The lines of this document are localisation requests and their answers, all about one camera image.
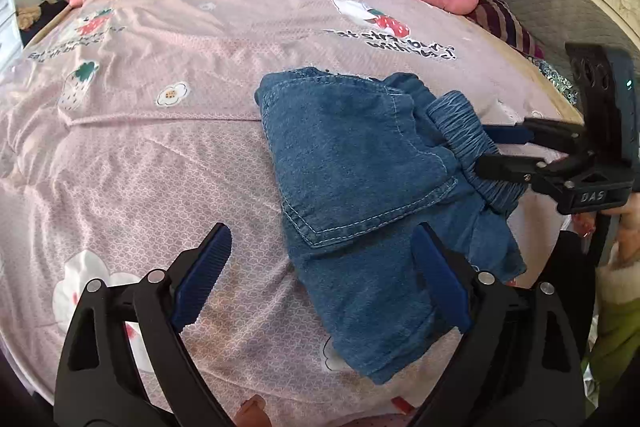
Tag brown plush toy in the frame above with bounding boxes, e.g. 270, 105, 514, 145
17, 4, 51, 30

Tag white drawer cabinet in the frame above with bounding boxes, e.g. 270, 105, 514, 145
0, 0, 24, 58

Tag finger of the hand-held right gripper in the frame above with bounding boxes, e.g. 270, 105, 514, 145
474, 153, 596, 196
481, 117, 596, 155

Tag floral patterned pillow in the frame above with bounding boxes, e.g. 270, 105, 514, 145
530, 56, 582, 104

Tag person's left hand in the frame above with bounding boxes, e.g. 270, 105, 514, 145
234, 394, 274, 427

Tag person's right forearm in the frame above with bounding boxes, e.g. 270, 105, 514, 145
582, 232, 640, 390

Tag pink strawberry printed blanket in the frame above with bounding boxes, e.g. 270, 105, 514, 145
0, 0, 586, 427

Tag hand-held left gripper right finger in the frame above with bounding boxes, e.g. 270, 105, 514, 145
410, 222, 587, 427

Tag blue denim pants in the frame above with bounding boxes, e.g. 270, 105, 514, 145
254, 67, 529, 385

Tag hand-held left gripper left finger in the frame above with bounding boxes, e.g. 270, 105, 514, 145
54, 222, 234, 427

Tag striped purple pillow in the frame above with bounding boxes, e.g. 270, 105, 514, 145
465, 0, 547, 60

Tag person's right hand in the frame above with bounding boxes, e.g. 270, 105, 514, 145
570, 212, 599, 240

